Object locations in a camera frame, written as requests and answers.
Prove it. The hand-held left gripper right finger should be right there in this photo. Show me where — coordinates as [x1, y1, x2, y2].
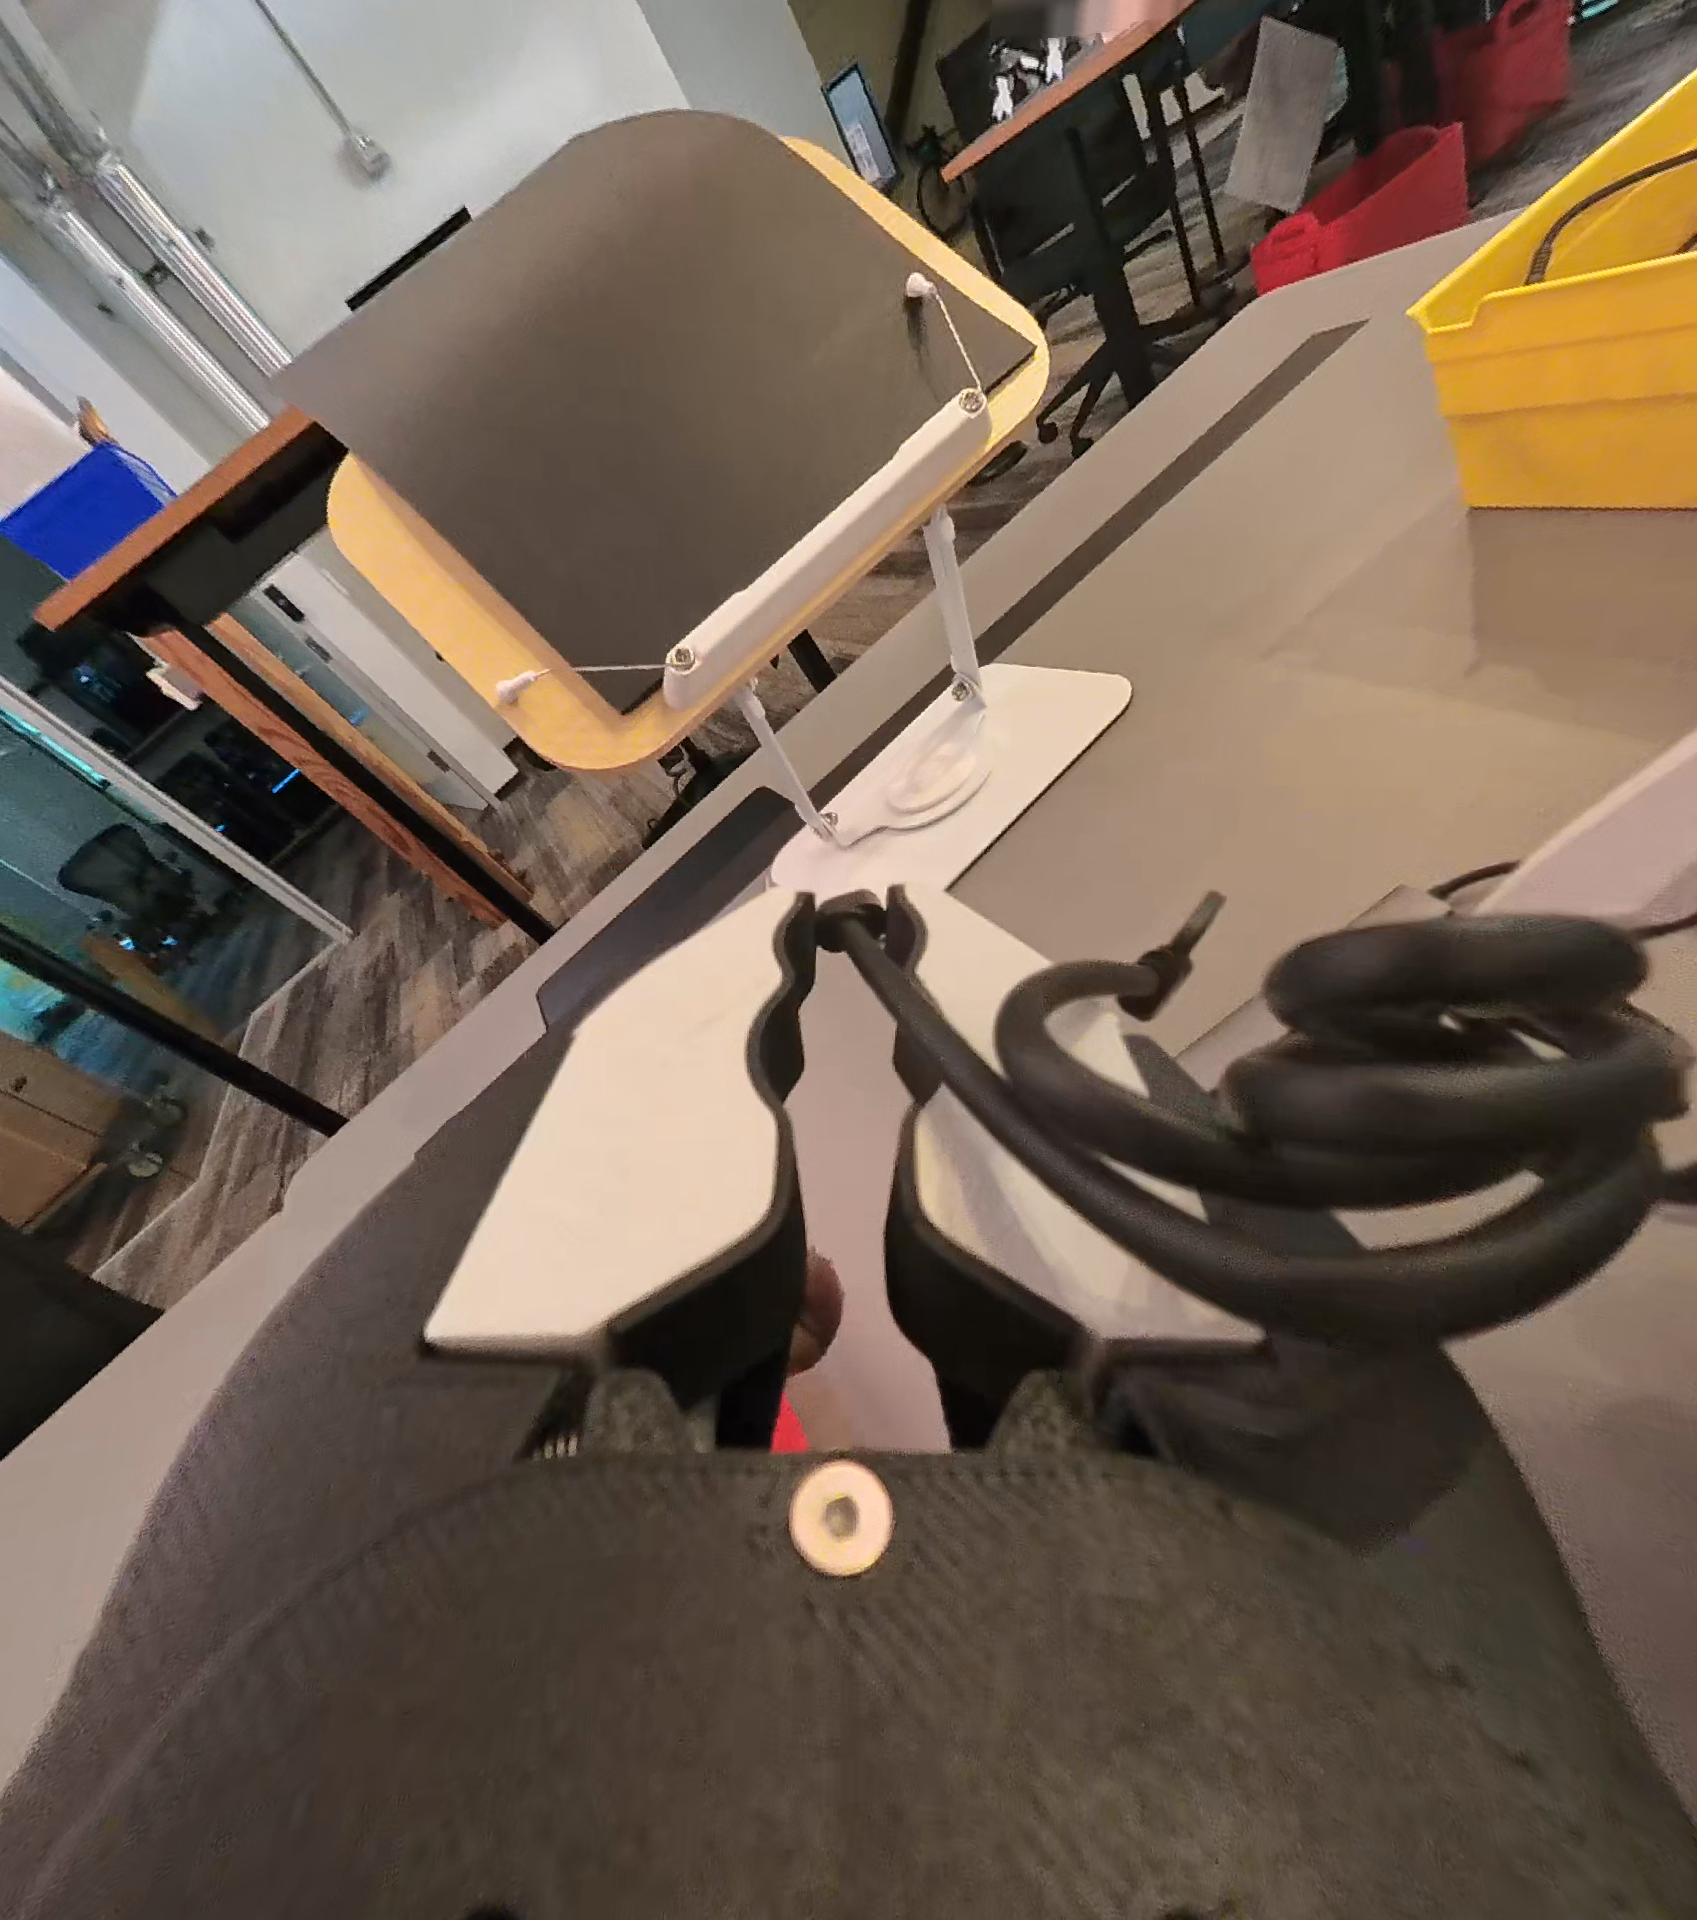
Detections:
[884, 883, 1265, 1352]

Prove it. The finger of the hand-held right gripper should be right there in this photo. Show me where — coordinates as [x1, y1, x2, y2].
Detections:
[1475, 682, 1697, 930]

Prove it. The wooden framed dark board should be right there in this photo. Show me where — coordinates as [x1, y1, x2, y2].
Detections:
[270, 109, 1052, 775]

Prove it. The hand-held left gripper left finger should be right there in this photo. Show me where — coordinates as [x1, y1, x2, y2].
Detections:
[423, 889, 823, 1365]

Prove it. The black office chair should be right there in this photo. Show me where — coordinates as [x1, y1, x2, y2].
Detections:
[56, 822, 202, 948]

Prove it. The metal stand rod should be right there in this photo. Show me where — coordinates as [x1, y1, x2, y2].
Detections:
[734, 686, 844, 847]
[922, 511, 989, 703]

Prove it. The thin black USB cable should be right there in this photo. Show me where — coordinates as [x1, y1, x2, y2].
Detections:
[819, 889, 1693, 1349]

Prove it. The long wooden table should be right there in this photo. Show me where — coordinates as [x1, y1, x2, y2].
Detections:
[939, 0, 1240, 186]

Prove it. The yellow plastic bin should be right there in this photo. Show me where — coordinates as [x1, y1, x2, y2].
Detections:
[1407, 0, 1697, 512]

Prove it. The wooden top desk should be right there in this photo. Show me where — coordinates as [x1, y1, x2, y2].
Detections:
[34, 408, 347, 633]

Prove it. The wooden rail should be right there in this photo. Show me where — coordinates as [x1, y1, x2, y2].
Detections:
[135, 619, 557, 941]

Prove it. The white paper sheet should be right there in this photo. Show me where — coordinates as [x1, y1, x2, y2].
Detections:
[1222, 19, 1343, 213]

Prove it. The black round cable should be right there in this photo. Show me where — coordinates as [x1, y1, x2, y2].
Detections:
[1524, 126, 1697, 289]

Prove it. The small red bin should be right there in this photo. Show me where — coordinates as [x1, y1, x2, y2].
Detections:
[1432, 0, 1577, 164]
[1251, 123, 1473, 294]

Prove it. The blue storage box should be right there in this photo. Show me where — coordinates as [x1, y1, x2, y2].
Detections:
[0, 443, 178, 583]

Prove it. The small wall screen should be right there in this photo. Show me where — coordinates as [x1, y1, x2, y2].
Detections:
[821, 62, 904, 190]

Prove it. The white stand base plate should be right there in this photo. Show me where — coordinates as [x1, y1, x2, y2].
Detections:
[771, 665, 1135, 890]

